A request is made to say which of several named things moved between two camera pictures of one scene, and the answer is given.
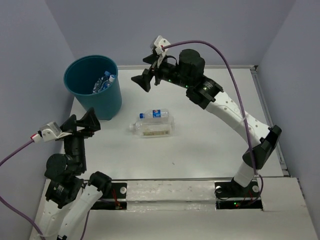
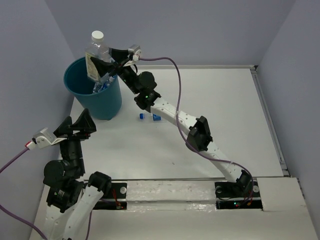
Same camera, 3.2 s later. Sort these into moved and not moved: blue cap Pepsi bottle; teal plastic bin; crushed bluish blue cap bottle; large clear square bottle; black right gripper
Moved: black right gripper; large clear square bottle
Not moved: blue cap Pepsi bottle; teal plastic bin; crushed bluish blue cap bottle
